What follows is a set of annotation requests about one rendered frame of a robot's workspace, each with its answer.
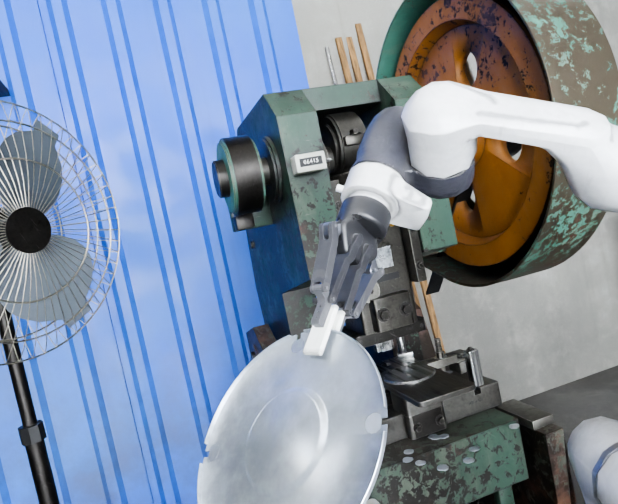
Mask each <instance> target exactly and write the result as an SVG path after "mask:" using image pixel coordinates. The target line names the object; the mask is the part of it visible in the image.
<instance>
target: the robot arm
mask: <svg viewBox="0 0 618 504"><path fill-rule="evenodd" d="M480 136H482V137H487V138H493V139H498V140H504V141H509V142H515V143H521V144H526V145H532V146H537V147H541V148H543V149H545V150H546V151H547V152H548V153H549V154H550V155H552V156H553V157H554V158H555V159H556V160H557V161H558V162H559V163H560V165H561V167H562V170H563V172H564V174H565V176H566V179H567V181H568V184H569V186H570V188H571V190H572V192H573V194H574V195H575V196H576V197H577V198H579V199H580V200H581V201H582V202H584V203H585V204H586V205H588V206H589V207H590V208H593V209H597V210H601V211H605V212H618V126H616V125H613V124H611V123H609V122H608V120H607V118H606V117H605V116H604V115H602V114H600V113H597V112H595V111H593V110H591V109H589V108H584V107H578V106H572V105H566V104H560V103H555V102H549V101H543V100H537V99H531V98H525V97H519V96H513V95H508V94H502V93H496V92H490V91H484V90H481V89H477V88H474V87H470V86H467V85H463V84H459V83H456V82H452V81H439V82H432V83H430V84H428V85H426V86H424V87H422V88H421V89H419V90H417V91H416V92H415V93H414V94H413V95H412V96H411V98H410V99H409V100H408V101H407V102H406V104H405V106H404V107H402V106H393V107H388V108H385V109H384V110H382V111H381V112H380V113H378V114H377V115H376V116H374V118H373V119H372V121H371V122H370V124H369V125H368V127H367V129H366V131H365V134H364V136H363V138H362V141H361V143H360V146H359V148H358V151H357V157H356V161H355V163H354V164H353V165H352V167H351V168H350V169H349V175H348V177H347V180H346V183H345V185H344V186H343V185H340V184H338V185H337V187H336V192H339V193H342V194H341V200H342V205H341V208H340V211H339V213H338V216H337V219H336V221H332V222H327V223H322V224H320V225H319V239H320V240H319V245H318V250H317V255H316V260H315V265H314V269H313V274H312V279H311V284H310V292H311V293H313V294H315V295H316V297H317V298H313V299H312V302H313V304H314V305H317V306H316V309H315V311H314V314H313V317H312V319H311V324H312V325H313V326H312V328H311V331H310V334H309V336H308V339H307V342H306V345H305V347H304V350H303V354H305V355H315V356H321V355H322V354H323V351H324V349H325V346H326V343H327V340H328V337H329V334H330V331H331V329H333V330H337V331H340V332H342V329H343V327H344V323H345V320H346V319H355V318H358V317H359V316H360V314H361V312H362V310H363V308H364V306H365V304H366V302H367V300H368V298H369V296H370V294H371V292H372V290H373V288H374V286H375V284H376V282H377V280H378V279H380V278H381V277H382V276H383V275H384V269H383V268H382V267H381V268H378V265H377V263H376V260H375V259H376V257H377V248H378V244H379V243H380V242H381V241H382V240H383V239H384V238H385V236H386V233H387V230H388V227H389V224H393V225H397V226H401V227H405V228H408V229H412V230H419V229H420V228H421V227H422V225H423V224H424V222H425V221H426V219H427V218H428V215H429V212H430V209H431V206H432V201H431V199H430V198H435V199H444V198H451V197H456V196H457V195H459V194H460V193H462V192H463V191H465V190H467V189H468V188H469V187H470V185H471V183H472V182H473V179H474V175H475V160H474V156H475V154H476V152H477V138H478V137H480ZM429 197H430V198H429ZM320 282H321V284H320ZM332 304H333V305H332ZM567 448H568V457H569V459H570V462H571V465H572V467H573V470H574V473H575V475H576V478H577V481H578V483H579V486H580V489H581V491H582V494H583V497H584V500H585V503H586V504H618V421H617V420H614V419H610V418H606V417H602V416H599V417H595V418H591V419H587V420H583V421H582V422H581V423H580V424H579V425H578V426H577V427H576V428H575V429H574V430H573V431H572V433H571V435H570V438H569V440H568V443H567Z"/></svg>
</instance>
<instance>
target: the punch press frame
mask: <svg viewBox="0 0 618 504"><path fill-rule="evenodd" d="M421 88H422V87H421V86H420V85H419V84H418V83H417V82H416V81H415V80H414V78H413V77H412V76H411V75H406V76H398V77H391V78H383V79H375V80H368V81H360V82H353V83H345V84H337V85H330V86H322V87H314V88H307V89H299V90H291V91H284V92H276V93H268V94H263V95H262V96H261V97H260V99H259V100H258V101H257V103H256V104H255V105H254V107H253V108H252V110H251V111H250V112H249V114H248V115H247V116H246V118H245V119H244V120H243V122H242V123H241V124H240V126H239V127H238V128H237V136H241V135H248V136H249V137H250V138H251V139H252V140H253V141H254V143H255V145H256V147H257V149H258V152H259V155H260V158H262V157H265V158H266V160H267V163H268V166H269V170H270V184H269V185H265V187H266V196H267V198H268V200H269V205H270V210H271V214H272V219H273V224H272V225H267V226H263V227H258V228H253V229H248V230H246V233H247V239H248V245H249V250H250V256H251V262H252V267H253V273H254V279H255V285H256V290H257V294H258V298H259V302H260V307H261V311H262V315H263V319H264V324H268V325H269V327H270V329H271V331H272V333H273V335H274V337H275V339H276V341H278V340H279V339H281V338H283V337H285V336H287V335H291V336H294V335H297V340H298V339H301V333H303V332H304V331H303V330H305V329H311V328H312V326H313V325H312V324H311V319H312V317H313V314H314V311H315V309H316V306H317V305H314V304H313V302H312V299H313V298H316V295H315V294H313V293H311V292H310V284H311V279H312V274H313V269H314V265H315V260H316V255H317V250H318V245H319V240H320V239H319V225H320V224H322V223H327V222H332V221H336V219H337V211H336V206H335V201H334V196H333V191H332V186H331V181H330V177H329V172H328V167H327V168H326V169H324V170H322V171H318V172H312V173H307V174H301V175H296V176H294V175H293V172H292V167H291V162H290V158H292V157H293V156H295V155H299V154H305V153H311V152H317V151H324V147H323V142H322V137H321V132H320V127H319V123H320V121H321V120H322V118H323V117H324V116H325V115H327V114H334V113H340V112H347V111H353V112H354V113H356V114H357V115H358V116H359V117H360V119H361V120H362V122H363V124H364V126H365V129H367V127H368V125H369V124H370V122H371V121H372V119H373V118H374V116H376V115H377V114H378V113H380V112H381V111H382V110H384V109H385V108H388V107H393V106H402V107H404V106H405V104H406V102H407V101H408V100H409V99H410V98H411V96H412V95H413V94H414V93H415V92H416V91H417V90H419V89H421ZM429 198H430V197H429ZM430 199H431V201H432V206H431V209H430V212H429V215H428V218H427V219H426V221H425V222H424V224H423V225H422V227H421V228H420V229H419V230H418V235H419V240H420V245H421V251H422V256H423V257H424V256H426V255H429V254H432V253H434V252H437V251H440V250H443V249H445V248H448V247H451V246H454V245H456V244H458V243H457V238H456V232H455V227H454V222H453V216H452V211H451V206H450V201H449V198H444V199H435V198H430ZM404 340H405V345H406V350H407V352H410V351H412V352H413V357H414V358H415V359H418V360H421V361H423V360H424V358H423V353H422V348H421V343H420V337H419V332H417V333H414V334H410V335H407V336H404ZM393 344H394V348H392V350H388V351H385V352H375V351H374V348H373V346H369V347H366V348H365V349H366V351H367V352H368V353H369V354H370V356H371V357H372V359H373V360H374V362H375V363H377V362H378V363H380V364H382V366H383V363H382V361H384V360H387V359H390V358H393V357H397V356H398V353H399V351H398V345H397V340H396V339H393ZM510 424H519V422H518V418H515V417H513V416H511V415H509V414H506V413H504V412H502V411H499V410H497V409H495V408H490V409H487V410H485V411H482V412H479V413H476V414H473V415H470V416H468V417H465V418H462V419H459V420H456V421H454V422H451V423H448V424H447V428H446V429H444V430H441V431H438V432H435V433H432V434H437V435H441V434H448V435H449V437H447V438H445V439H441V438H440V439H438V440H432V439H429V438H428V436H429V435H427V436H424V437H421V438H419V439H415V440H411V439H409V438H406V439H403V440H400V441H397V442H394V443H392V444H389V445H386V446H385V451H384V456H383V460H382V464H381V467H380V471H379V474H378V477H377V480H376V482H375V485H374V487H373V490H372V492H371V494H370V496H369V499H376V500H377V501H378V502H379V503H380V504H468V503H470V502H472V501H475V500H477V499H480V498H482V497H485V496H487V495H490V494H492V493H493V495H494V501H495V504H515V501H514V496H513V490H512V485H514V484H516V483H519V482H521V481H524V480H526V479H528V478H529V476H528V471H527V465H526V460H525V454H524V449H523V444H522V438H521V433H520V428H516V429H511V428H509V425H510ZM472 446H479V447H480V449H479V450H478V451H475V452H472V451H470V450H469V448H470V447H472ZM406 449H413V450H414V452H413V453H412V454H404V450H406ZM405 457H412V458H413V460H412V461H411V462H408V463H405V462H403V458H405ZM464 458H474V462H472V463H464V462H463V459H464ZM418 460H422V461H426V464H424V465H416V464H415V462H416V461H418ZM442 464H444V465H447V466H448V469H447V470H446V471H439V470H437V466H439V465H442ZM369 499H368V500H369Z"/></svg>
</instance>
